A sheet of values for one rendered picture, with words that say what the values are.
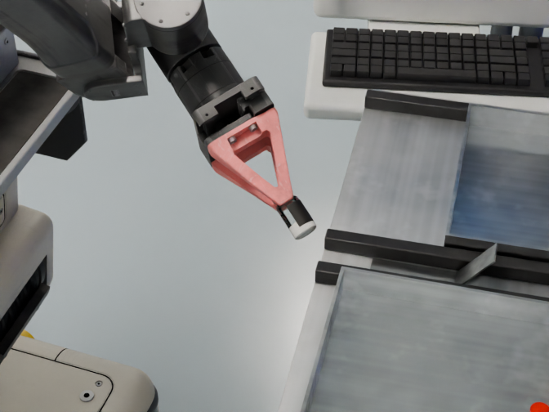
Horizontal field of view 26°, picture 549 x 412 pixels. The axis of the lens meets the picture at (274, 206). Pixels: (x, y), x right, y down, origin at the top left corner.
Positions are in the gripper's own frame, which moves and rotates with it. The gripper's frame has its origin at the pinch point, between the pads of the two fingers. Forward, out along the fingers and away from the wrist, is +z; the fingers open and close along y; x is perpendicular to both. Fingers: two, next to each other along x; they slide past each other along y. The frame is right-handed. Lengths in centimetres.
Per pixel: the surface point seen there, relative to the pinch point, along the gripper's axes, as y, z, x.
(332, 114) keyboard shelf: -67, -24, 23
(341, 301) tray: -34.7, 5.3, 4.3
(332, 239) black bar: -37.7, -1.9, 7.8
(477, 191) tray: -45, 1, 28
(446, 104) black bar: -52, -12, 33
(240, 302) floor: -153, -23, 2
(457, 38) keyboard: -72, -25, 47
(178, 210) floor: -168, -53, 2
